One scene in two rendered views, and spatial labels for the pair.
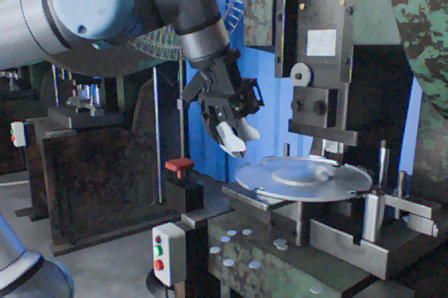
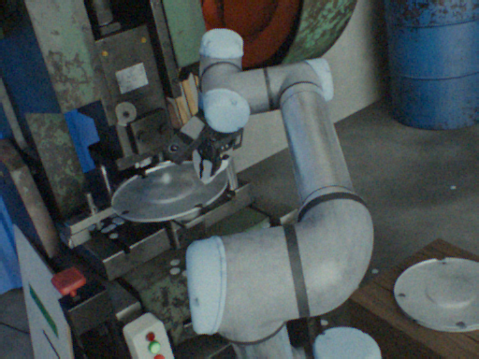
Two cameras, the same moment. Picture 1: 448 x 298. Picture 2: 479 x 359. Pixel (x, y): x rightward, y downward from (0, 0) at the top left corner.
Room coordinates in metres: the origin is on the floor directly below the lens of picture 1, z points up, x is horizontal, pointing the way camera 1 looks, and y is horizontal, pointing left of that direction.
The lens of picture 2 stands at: (0.51, 1.14, 1.45)
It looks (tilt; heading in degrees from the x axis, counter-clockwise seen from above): 27 degrees down; 276
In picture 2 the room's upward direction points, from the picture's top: 12 degrees counter-clockwise
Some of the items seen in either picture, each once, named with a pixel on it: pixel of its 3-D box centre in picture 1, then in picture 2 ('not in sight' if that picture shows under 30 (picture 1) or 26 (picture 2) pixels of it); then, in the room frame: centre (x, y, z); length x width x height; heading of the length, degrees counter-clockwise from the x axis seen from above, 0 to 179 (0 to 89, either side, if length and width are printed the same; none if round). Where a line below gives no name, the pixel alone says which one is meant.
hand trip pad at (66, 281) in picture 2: (180, 175); (72, 291); (1.02, 0.12, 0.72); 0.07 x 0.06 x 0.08; 129
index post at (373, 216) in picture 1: (373, 214); (228, 171); (0.69, -0.28, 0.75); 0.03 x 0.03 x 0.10; 39
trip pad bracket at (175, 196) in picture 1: (185, 213); (94, 324); (1.00, 0.11, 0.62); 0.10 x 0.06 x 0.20; 39
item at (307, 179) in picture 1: (301, 175); (169, 189); (0.82, -0.17, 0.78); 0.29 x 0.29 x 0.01
